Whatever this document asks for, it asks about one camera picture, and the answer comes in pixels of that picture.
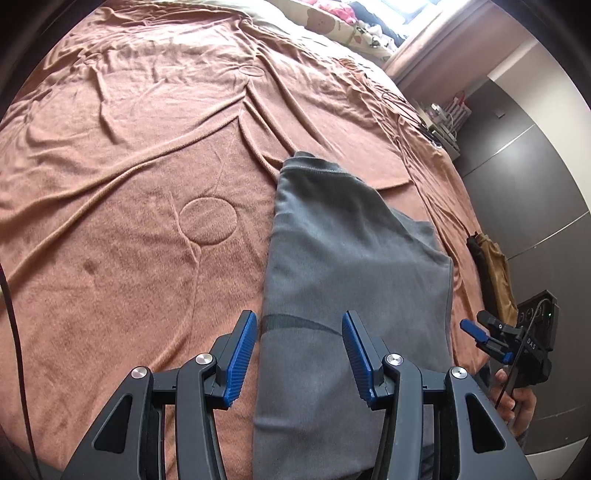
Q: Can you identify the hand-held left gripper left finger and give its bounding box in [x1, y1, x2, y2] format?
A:
[60, 310, 258, 480]

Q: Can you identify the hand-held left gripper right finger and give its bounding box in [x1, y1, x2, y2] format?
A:
[342, 310, 539, 480]

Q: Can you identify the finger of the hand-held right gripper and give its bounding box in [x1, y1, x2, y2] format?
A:
[460, 319, 514, 366]
[476, 310, 523, 341]

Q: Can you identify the grey t-shirt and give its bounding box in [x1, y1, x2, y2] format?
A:
[253, 151, 456, 480]

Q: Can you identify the person's right hand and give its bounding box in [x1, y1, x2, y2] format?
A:
[488, 368, 537, 435]

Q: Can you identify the tan cloth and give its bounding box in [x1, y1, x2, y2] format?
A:
[466, 232, 520, 325]

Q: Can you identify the dark grey wardrobe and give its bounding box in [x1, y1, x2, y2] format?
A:
[455, 60, 591, 463]

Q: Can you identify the brown fleece blanket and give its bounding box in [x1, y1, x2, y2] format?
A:
[0, 0, 491, 480]

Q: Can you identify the pink curtain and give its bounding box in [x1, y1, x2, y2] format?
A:
[383, 0, 542, 92]

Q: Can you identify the window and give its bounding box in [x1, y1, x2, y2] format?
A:
[383, 0, 445, 29]

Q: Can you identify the bear print pillow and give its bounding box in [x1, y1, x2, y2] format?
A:
[295, 0, 408, 59]

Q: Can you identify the beige bed sheet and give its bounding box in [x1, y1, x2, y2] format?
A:
[198, 0, 393, 70]

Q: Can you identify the rack of items by wall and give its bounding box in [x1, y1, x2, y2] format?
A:
[417, 116, 461, 153]

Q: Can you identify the black cable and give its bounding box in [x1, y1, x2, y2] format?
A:
[0, 267, 43, 480]

